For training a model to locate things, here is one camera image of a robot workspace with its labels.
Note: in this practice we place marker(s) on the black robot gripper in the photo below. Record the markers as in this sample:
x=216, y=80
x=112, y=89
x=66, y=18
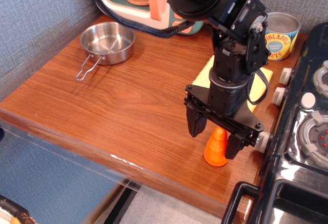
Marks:
x=225, y=104

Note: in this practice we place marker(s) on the toy microwave oven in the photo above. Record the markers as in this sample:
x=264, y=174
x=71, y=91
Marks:
x=154, y=13

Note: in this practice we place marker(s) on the pineapple slices can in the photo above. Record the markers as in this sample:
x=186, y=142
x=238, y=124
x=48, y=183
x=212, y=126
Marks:
x=281, y=34

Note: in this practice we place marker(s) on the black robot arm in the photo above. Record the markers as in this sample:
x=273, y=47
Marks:
x=240, y=52

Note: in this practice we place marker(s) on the small steel pan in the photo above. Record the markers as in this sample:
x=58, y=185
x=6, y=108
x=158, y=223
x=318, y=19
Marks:
x=107, y=43

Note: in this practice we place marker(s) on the orange toy carrot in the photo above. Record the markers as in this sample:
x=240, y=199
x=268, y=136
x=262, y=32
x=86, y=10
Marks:
x=215, y=150

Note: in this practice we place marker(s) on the black toy stove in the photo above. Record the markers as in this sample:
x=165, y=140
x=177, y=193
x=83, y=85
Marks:
x=293, y=185

